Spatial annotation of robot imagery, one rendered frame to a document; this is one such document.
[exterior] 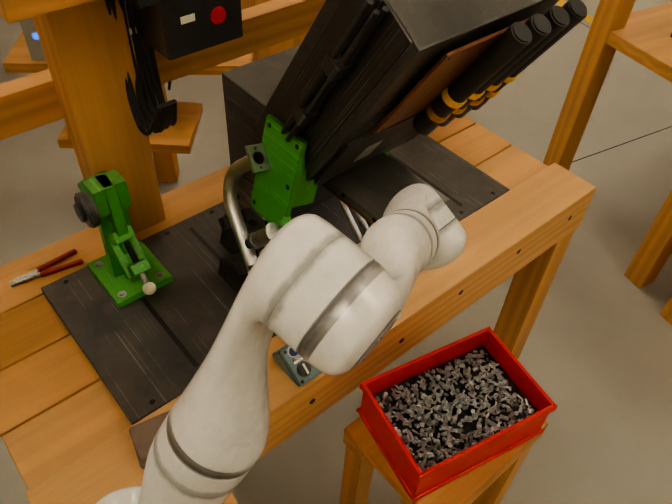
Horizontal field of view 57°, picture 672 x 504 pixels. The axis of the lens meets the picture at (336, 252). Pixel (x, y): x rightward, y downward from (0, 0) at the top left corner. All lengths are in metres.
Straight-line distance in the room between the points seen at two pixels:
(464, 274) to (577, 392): 1.13
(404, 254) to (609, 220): 2.70
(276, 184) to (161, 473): 0.76
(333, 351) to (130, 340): 0.95
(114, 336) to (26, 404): 0.20
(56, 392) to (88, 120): 0.54
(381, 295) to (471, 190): 1.28
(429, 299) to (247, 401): 0.91
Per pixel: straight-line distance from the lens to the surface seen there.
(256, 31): 1.62
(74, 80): 1.33
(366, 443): 1.31
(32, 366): 1.40
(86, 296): 1.46
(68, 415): 1.31
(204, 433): 0.55
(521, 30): 1.02
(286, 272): 0.44
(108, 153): 1.43
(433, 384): 1.29
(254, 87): 1.39
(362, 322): 0.43
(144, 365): 1.31
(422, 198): 0.71
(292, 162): 1.20
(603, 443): 2.43
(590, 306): 2.79
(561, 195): 1.77
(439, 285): 1.44
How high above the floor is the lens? 1.96
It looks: 46 degrees down
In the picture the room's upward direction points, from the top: 4 degrees clockwise
